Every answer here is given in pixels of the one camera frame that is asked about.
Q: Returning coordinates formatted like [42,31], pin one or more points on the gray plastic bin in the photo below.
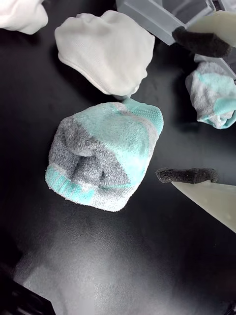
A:
[157,17]
[221,62]

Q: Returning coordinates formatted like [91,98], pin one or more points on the teal and gray sock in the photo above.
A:
[214,96]
[110,147]

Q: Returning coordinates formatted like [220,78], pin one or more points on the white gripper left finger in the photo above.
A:
[204,41]

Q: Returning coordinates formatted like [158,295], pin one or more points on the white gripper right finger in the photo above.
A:
[211,197]

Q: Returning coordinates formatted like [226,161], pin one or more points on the small white sock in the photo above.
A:
[105,51]

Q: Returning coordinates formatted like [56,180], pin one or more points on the large white sock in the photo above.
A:
[19,14]

